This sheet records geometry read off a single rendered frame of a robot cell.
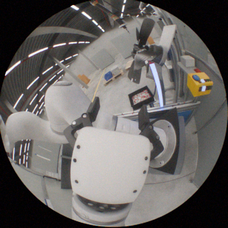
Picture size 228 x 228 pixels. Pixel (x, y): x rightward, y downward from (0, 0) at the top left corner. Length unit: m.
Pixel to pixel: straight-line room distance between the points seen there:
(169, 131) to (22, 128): 0.46
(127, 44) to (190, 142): 6.27
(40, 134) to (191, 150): 1.60
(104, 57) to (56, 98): 7.76
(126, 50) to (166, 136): 6.14
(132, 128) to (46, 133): 0.27
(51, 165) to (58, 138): 5.78
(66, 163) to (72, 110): 1.34
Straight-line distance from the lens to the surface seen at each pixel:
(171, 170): 0.25
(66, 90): 0.18
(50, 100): 0.18
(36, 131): 0.27
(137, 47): 0.70
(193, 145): 1.47
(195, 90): 0.45
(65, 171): 1.47
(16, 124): 0.29
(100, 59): 7.98
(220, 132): 0.98
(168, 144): 0.25
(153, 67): 0.34
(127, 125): 0.18
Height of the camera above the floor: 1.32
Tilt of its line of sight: 40 degrees down
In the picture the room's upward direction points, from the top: 50 degrees counter-clockwise
